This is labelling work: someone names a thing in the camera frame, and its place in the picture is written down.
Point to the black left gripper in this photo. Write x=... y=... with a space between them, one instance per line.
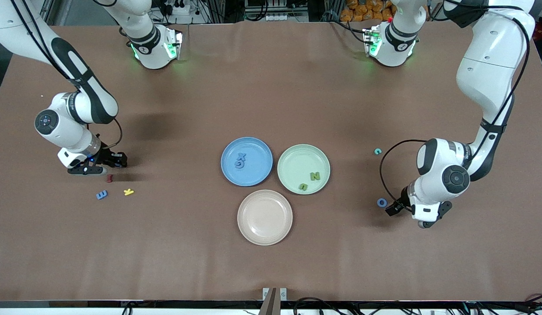
x=401 y=202

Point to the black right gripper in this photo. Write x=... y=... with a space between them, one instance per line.
x=108 y=156

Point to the blue foam letter E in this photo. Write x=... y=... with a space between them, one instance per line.
x=102 y=195

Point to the green foam letter N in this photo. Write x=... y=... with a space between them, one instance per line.
x=314 y=176

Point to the green foam letter U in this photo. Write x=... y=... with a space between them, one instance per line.
x=303 y=190

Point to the blue foam letter O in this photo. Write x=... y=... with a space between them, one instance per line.
x=378 y=202

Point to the yellow foam letter K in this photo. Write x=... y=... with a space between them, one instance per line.
x=128 y=191

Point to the light green plate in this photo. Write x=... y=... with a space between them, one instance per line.
x=297 y=166

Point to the beige plate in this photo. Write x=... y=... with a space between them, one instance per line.
x=264 y=217

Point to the blue plate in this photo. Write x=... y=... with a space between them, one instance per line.
x=253 y=173

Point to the white power strip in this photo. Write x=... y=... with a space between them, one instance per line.
x=275 y=16
x=179 y=8

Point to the brown table cover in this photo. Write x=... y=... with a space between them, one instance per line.
x=271 y=96

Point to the pile of orange fruit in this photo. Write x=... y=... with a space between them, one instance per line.
x=363 y=8

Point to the white mounting bracket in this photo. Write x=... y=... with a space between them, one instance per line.
x=283 y=294

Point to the brown camera post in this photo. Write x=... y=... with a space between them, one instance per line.
x=269 y=306

